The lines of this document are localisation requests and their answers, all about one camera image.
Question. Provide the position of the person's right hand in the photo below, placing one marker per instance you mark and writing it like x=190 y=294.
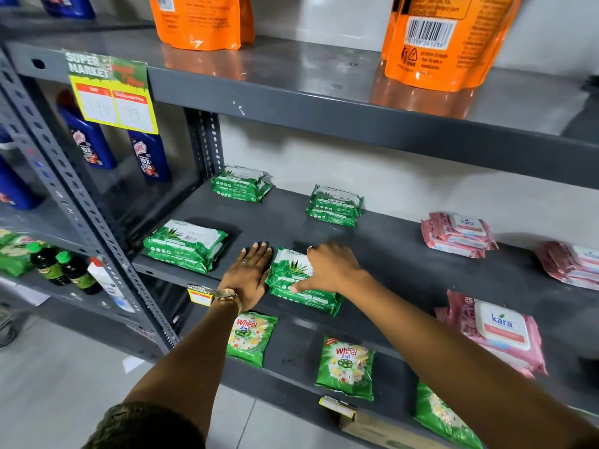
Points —
x=332 y=268

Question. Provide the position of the person's left hand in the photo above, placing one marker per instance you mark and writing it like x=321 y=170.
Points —
x=245 y=282

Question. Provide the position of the person's right thumb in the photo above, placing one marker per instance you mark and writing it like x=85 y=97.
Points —
x=303 y=284

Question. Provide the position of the person's left middle finger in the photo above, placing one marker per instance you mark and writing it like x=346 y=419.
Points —
x=259 y=255

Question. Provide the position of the person's left little finger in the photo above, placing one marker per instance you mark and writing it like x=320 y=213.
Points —
x=244 y=259

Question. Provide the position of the green wet wipes packet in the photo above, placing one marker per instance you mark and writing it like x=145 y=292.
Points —
x=185 y=243
x=241 y=183
x=292 y=275
x=334 y=205

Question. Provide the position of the person's left forearm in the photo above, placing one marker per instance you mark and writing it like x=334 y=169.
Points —
x=187 y=364

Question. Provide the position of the person's right forearm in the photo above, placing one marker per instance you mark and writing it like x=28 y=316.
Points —
x=444 y=364

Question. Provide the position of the gold wrist watch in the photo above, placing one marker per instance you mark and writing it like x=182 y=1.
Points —
x=227 y=295

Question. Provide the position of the small yellow shelf label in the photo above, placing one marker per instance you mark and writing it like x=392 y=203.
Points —
x=200 y=295
x=337 y=407

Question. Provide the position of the green detergent powder packet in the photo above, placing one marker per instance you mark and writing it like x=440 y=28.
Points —
x=345 y=367
x=250 y=339
x=444 y=418

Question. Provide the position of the white plastic bottle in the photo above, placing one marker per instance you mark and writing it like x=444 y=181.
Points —
x=110 y=282

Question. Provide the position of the white paper scrap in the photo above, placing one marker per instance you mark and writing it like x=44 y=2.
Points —
x=132 y=363

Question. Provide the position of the pink wet wipes pack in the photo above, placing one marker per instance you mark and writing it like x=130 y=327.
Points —
x=500 y=331
x=456 y=236
x=568 y=266

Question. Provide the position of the dark bottle with green cap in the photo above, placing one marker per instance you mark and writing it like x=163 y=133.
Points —
x=47 y=264
x=77 y=273

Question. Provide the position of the brown cardboard box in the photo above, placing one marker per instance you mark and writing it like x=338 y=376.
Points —
x=383 y=432

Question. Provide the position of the grey metal shelf rack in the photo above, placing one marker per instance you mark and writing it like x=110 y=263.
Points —
x=421 y=135
x=42 y=219

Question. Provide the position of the person's dark patterned garment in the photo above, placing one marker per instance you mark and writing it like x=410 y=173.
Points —
x=142 y=427

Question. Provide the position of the yellow green price sign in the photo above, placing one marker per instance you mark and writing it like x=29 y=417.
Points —
x=112 y=91

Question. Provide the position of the green soap packets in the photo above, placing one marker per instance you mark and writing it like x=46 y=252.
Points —
x=14 y=254

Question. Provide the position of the orange refill pouch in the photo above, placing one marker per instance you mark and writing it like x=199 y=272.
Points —
x=444 y=42
x=199 y=20

